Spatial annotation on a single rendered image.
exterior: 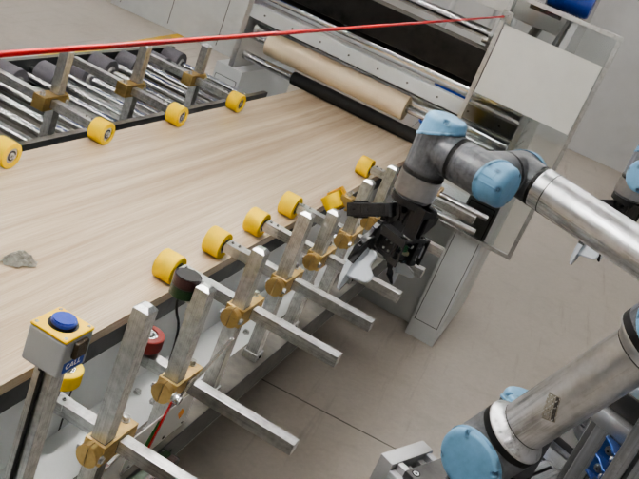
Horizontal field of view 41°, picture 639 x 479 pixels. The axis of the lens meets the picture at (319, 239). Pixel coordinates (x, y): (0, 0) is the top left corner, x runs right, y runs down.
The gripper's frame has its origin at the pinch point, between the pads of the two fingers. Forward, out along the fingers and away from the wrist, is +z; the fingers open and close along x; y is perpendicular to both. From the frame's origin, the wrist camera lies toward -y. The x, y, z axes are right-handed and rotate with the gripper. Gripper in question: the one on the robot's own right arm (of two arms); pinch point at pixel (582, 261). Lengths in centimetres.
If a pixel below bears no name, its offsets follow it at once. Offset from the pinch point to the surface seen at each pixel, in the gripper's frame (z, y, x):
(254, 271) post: 24, -41, -69
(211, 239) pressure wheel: 36, -74, -54
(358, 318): 37, -33, -33
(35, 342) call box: 13, -11, -141
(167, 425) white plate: 57, -30, -90
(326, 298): 36, -42, -38
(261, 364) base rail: 62, -49, -45
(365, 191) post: 19, -72, -1
